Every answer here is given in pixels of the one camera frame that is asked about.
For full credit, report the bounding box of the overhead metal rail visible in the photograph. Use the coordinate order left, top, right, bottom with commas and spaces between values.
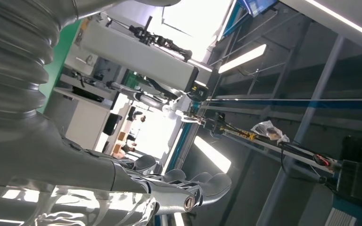
199, 112, 341, 175

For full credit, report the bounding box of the grey wheeled robot machine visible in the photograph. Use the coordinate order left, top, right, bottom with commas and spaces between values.
64, 16, 214, 110

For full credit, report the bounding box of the black equipment box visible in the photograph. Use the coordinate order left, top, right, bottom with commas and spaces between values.
337, 136, 362, 207

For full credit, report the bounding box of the clear plastic bag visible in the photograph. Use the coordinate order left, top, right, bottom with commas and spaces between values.
251, 121, 290, 145

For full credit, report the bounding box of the white cabinet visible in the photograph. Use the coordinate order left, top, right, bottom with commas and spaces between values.
52, 74, 119, 150

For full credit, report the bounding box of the blue display screen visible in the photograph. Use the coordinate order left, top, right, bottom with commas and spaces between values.
237, 0, 279, 18

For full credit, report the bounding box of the rectangular ceiling light panel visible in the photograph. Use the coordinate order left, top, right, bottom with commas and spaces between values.
218, 43, 267, 74
193, 136, 232, 174

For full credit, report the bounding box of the white light strip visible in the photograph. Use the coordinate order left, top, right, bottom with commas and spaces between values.
304, 0, 362, 44

